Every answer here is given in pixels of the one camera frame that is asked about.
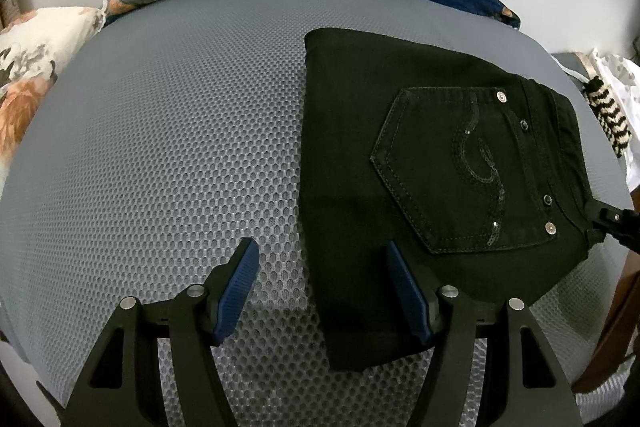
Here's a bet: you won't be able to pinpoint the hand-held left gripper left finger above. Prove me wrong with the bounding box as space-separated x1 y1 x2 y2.
60 237 261 427

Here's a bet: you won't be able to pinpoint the black pants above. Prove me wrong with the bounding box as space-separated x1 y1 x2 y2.
299 27 608 373

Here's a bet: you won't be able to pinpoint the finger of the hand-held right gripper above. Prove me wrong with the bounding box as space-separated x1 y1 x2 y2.
584 199 640 253

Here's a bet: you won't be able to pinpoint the white floral pillow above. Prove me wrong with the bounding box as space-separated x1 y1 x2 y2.
0 6 108 188

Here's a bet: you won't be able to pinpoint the black and white zigzag cloth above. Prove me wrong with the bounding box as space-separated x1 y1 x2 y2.
585 77 632 158

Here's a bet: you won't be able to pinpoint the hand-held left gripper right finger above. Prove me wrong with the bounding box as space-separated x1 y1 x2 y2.
384 241 583 427

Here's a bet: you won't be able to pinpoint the grey mesh mattress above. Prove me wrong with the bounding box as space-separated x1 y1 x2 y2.
0 0 633 427

